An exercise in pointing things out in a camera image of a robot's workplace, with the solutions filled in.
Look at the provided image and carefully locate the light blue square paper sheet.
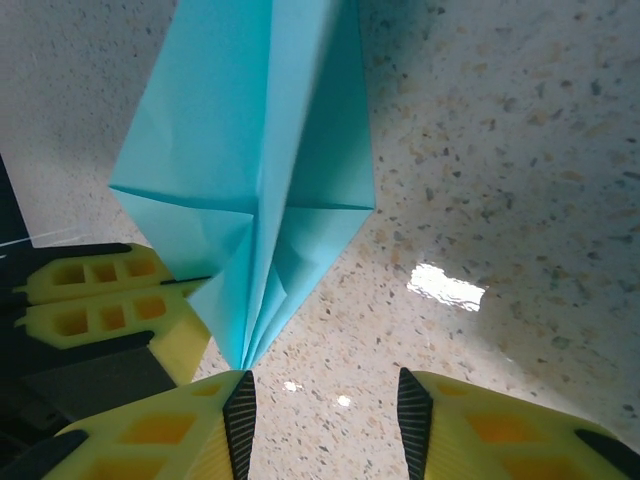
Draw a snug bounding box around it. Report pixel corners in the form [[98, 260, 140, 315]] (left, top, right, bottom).
[[108, 0, 377, 374]]

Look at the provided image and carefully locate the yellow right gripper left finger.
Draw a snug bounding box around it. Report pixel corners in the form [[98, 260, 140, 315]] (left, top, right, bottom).
[[7, 369, 260, 480]]

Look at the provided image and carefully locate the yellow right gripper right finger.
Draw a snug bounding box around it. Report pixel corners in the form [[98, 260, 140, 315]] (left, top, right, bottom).
[[397, 367, 640, 480]]

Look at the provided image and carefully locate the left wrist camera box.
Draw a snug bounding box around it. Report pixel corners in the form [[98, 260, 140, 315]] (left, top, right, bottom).
[[0, 152, 27, 246]]

